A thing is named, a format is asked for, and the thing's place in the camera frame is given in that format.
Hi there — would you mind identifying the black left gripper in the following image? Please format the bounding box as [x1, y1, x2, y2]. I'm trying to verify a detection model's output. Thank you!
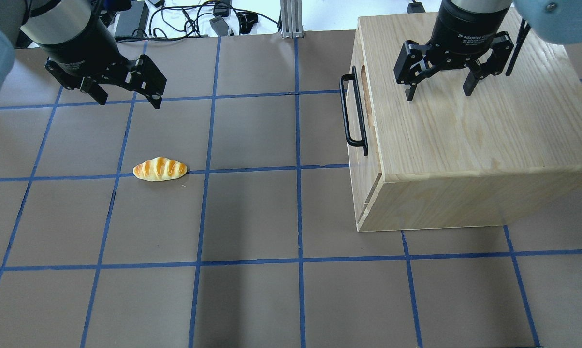
[32, 13, 167, 109]

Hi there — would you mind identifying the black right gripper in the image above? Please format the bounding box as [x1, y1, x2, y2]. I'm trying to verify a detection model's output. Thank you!
[393, 0, 513, 102]

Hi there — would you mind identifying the black metal drawer handle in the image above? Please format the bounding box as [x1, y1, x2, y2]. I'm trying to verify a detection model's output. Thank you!
[340, 66, 369, 157]

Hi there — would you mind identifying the wooden drawer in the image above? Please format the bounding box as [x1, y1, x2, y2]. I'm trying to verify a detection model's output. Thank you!
[346, 31, 382, 230]

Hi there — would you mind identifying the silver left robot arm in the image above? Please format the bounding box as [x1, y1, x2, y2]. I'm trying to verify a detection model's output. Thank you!
[0, 0, 167, 109]

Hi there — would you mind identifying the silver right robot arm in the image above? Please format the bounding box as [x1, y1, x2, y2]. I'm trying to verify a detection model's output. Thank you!
[393, 0, 582, 101]

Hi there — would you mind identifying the light wooden drawer cabinet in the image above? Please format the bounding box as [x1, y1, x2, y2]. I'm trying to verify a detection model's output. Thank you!
[348, 13, 582, 232]

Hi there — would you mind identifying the black power adapter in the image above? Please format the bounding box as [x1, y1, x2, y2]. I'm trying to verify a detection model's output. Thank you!
[114, 1, 149, 38]

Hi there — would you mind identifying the toy bread loaf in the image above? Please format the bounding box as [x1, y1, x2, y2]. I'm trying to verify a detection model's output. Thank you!
[132, 157, 189, 182]

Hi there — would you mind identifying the grey power adapter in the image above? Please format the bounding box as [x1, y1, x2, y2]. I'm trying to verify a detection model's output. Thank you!
[209, 16, 235, 37]

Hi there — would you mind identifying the aluminium frame post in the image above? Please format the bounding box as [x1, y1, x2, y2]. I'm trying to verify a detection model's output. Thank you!
[280, 0, 304, 38]

